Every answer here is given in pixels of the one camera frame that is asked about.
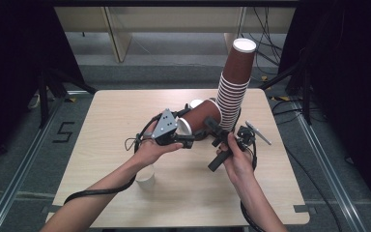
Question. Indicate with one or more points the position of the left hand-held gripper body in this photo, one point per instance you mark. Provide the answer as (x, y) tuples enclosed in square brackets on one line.
[(165, 125)]

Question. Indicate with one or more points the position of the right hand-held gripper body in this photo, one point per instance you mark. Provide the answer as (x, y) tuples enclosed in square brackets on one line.
[(246, 137)]

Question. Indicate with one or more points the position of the brown disposable cup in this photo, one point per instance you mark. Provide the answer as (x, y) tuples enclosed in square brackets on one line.
[(203, 116)]

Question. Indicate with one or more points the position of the stack of brown paper cups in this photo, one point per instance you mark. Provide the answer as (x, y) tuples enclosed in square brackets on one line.
[(235, 83)]

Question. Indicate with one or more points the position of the white disposable cup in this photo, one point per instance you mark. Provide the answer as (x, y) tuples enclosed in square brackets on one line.
[(145, 182)]

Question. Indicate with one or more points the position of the person's right hand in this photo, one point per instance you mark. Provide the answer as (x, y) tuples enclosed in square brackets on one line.
[(240, 164)]

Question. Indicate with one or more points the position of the person's left hand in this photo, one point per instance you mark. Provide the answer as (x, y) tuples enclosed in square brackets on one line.
[(151, 153)]

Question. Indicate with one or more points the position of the yellow black floor tape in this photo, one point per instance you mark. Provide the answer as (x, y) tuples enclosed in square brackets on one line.
[(281, 97)]

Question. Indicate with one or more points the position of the black metal stand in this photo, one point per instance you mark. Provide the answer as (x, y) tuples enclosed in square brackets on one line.
[(50, 90), (299, 83)]

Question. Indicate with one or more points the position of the grey tape piece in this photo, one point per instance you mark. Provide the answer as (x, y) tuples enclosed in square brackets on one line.
[(53, 208), (304, 208)]

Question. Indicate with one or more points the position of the pale wooden desk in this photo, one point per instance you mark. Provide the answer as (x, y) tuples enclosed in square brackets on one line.
[(174, 19)]

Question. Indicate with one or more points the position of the black curtain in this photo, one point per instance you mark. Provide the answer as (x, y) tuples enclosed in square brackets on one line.
[(9, 80), (351, 80)]

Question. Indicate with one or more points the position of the aluminium floor rail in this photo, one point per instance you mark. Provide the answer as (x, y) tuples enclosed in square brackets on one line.
[(328, 170), (19, 180)]

